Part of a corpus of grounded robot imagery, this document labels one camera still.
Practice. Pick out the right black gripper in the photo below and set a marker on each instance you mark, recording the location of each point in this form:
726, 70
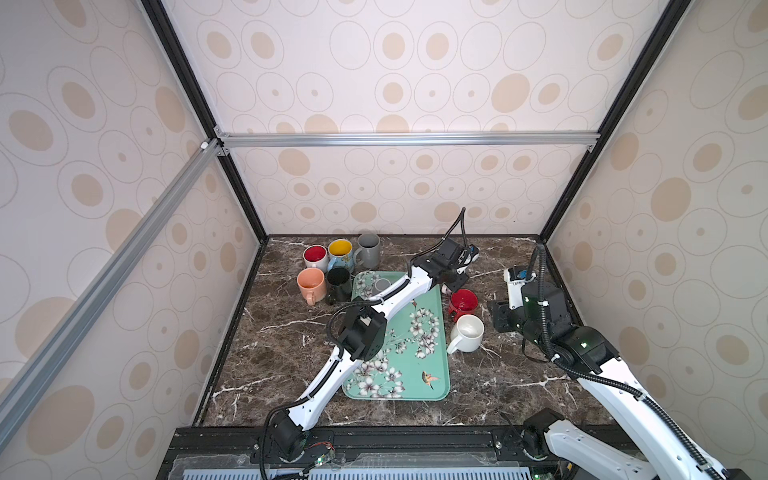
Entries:
501, 315

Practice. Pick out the right black frame post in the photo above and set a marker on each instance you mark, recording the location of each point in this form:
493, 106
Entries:
649, 55

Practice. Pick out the white mug red inside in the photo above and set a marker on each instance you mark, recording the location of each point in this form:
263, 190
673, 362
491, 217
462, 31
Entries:
316, 256

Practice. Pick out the small light grey mug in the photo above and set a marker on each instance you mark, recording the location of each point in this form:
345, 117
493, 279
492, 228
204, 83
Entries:
380, 286

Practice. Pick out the left black frame post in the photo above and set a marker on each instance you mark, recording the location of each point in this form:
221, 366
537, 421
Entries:
163, 28

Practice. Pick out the mint green floral tray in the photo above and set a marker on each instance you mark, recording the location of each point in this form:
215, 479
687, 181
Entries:
412, 363

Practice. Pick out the large white mug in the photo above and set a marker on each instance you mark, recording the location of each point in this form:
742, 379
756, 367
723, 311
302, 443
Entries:
466, 335

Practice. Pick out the left diagonal aluminium bar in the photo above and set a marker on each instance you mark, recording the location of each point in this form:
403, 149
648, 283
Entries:
48, 360

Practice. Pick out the blue butterfly mug yellow inside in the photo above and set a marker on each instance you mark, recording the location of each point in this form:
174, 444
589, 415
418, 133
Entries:
341, 255

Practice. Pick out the cream mug orange handle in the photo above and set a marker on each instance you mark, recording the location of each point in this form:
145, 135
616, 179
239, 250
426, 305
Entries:
312, 285

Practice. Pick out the black mug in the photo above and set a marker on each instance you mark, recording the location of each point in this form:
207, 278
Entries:
339, 285

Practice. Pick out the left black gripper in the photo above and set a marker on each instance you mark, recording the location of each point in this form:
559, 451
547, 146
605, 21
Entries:
459, 282

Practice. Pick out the black frame post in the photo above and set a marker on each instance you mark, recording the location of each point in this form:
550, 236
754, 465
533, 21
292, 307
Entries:
163, 28
649, 55

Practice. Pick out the tall dark grey mug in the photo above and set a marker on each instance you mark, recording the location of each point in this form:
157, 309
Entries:
368, 253

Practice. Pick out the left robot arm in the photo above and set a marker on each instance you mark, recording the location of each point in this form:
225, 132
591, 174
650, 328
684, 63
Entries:
357, 330

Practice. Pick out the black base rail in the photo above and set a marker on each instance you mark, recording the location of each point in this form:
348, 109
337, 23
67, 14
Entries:
373, 452

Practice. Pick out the horizontal aluminium frame bar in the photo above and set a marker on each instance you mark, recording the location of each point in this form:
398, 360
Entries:
425, 139

